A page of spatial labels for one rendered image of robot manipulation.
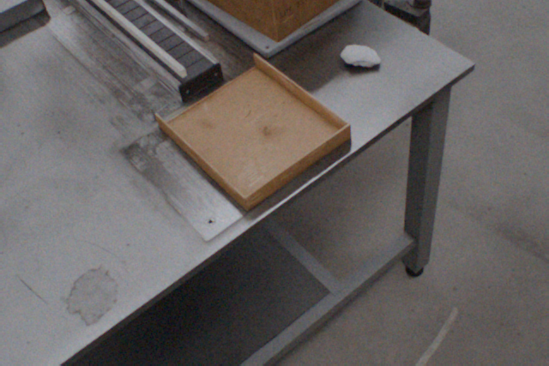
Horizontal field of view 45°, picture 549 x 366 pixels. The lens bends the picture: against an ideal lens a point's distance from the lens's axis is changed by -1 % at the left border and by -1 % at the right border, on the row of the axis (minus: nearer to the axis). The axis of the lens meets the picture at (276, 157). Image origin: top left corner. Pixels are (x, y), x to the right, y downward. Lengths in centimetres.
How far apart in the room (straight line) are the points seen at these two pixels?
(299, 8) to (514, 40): 151
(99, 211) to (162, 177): 14
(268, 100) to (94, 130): 37
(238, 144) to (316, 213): 95
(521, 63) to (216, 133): 167
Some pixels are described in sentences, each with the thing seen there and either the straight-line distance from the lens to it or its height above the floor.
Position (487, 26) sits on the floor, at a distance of 296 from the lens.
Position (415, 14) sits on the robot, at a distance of 253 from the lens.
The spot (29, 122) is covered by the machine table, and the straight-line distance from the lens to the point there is 154.
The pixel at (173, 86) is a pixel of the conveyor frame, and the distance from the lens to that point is 145.
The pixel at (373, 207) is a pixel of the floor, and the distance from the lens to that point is 226.
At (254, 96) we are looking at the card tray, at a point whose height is 83.
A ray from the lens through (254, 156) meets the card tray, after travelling 131.
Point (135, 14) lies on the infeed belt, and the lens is 165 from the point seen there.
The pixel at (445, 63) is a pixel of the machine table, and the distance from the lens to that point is 150.
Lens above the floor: 181
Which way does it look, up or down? 49 degrees down
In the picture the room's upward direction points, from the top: 9 degrees counter-clockwise
